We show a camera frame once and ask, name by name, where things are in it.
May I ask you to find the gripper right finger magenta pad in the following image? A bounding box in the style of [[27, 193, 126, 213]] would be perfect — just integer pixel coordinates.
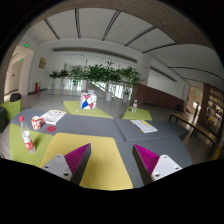
[[132, 144, 181, 185]]

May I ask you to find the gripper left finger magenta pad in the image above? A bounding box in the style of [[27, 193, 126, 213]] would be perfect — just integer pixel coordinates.
[[42, 143, 91, 185]]

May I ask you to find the clear water bottle red cap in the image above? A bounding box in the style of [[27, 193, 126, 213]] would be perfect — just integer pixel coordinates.
[[19, 116, 35, 153]]

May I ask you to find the far clear water bottle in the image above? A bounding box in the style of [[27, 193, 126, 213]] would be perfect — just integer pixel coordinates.
[[132, 100, 137, 113]]

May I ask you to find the yellow white leaflet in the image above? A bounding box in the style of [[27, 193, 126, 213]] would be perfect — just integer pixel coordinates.
[[132, 120, 157, 133]]

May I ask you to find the open magazine on table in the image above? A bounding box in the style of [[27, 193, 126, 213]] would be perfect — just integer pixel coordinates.
[[41, 110, 65, 125]]

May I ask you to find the red white patterned mug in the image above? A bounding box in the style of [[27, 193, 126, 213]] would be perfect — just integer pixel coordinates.
[[31, 116, 44, 130]]

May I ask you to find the long wooden bench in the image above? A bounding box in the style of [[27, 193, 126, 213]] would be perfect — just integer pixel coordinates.
[[169, 113, 217, 144]]

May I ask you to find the white blue red geometric box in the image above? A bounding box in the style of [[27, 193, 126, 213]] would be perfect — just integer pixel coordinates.
[[80, 93, 97, 110]]

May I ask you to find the green armchair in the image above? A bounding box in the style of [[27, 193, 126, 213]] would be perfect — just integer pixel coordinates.
[[1, 100, 22, 122]]

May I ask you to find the dark grey chair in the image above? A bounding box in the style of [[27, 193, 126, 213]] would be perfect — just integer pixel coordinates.
[[0, 106, 7, 133]]

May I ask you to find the red fire extinguisher box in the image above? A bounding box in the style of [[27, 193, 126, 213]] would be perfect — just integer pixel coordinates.
[[35, 82, 40, 93]]

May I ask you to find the black bag on armchair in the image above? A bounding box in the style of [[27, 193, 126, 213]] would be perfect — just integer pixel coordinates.
[[10, 93, 22, 102]]

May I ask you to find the row of potted plants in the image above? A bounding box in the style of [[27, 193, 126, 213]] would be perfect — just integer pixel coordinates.
[[49, 61, 141, 98]]

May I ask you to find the framed wall picture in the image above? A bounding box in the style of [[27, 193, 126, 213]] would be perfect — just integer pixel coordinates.
[[39, 57, 47, 69]]

